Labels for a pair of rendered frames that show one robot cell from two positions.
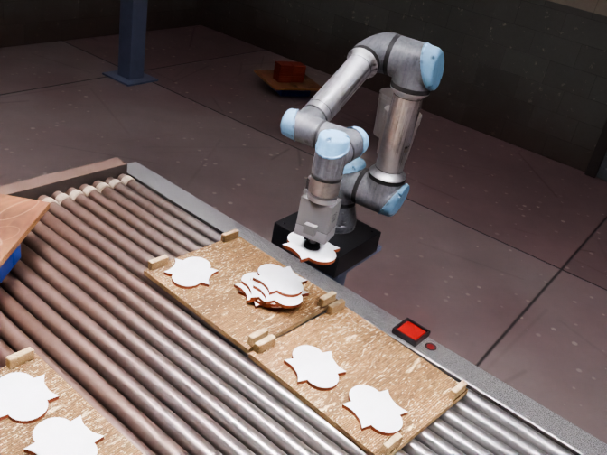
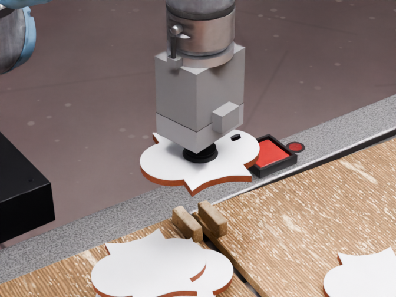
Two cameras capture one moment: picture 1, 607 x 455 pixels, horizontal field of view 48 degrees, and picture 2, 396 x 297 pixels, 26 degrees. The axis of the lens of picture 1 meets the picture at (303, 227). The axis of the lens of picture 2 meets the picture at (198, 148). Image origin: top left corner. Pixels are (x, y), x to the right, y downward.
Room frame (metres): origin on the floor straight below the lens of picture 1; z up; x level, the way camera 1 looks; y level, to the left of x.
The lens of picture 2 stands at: (1.16, 0.76, 1.73)
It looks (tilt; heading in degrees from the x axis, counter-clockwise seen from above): 35 degrees down; 292
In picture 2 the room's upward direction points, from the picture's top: straight up
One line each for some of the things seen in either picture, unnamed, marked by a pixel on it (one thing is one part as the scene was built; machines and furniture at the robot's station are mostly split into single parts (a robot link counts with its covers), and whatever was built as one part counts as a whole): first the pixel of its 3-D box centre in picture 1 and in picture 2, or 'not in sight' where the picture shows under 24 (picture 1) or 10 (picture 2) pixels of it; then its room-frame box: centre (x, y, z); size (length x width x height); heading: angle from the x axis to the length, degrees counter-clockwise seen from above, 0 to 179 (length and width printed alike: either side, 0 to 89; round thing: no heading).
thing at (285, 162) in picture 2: (411, 331); (264, 155); (1.49, -0.34, 0.92); 0.08 x 0.08 x 0.02; 55
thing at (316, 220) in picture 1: (315, 215); (205, 91); (1.47, -0.02, 1.23); 0.10 x 0.09 x 0.16; 160
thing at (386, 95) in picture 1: (392, 115); not in sight; (5.50, -0.55, 0.19); 0.30 x 0.30 x 0.37
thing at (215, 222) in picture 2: (336, 306); (212, 218); (1.50, -0.13, 0.95); 0.06 x 0.02 x 0.03; 142
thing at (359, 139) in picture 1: (342, 143); not in sight; (1.58, -0.05, 1.38); 0.11 x 0.11 x 0.08; 66
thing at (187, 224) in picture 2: (327, 299); (187, 224); (1.52, -0.10, 0.95); 0.06 x 0.02 x 0.03; 144
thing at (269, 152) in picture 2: (410, 332); (264, 156); (1.49, -0.34, 0.92); 0.06 x 0.06 x 0.01; 55
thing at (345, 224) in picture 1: (335, 208); not in sight; (1.97, -0.09, 1.00); 0.15 x 0.15 x 0.10
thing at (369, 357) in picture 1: (359, 373); (378, 237); (1.27, -0.20, 0.93); 0.41 x 0.35 x 0.02; 52
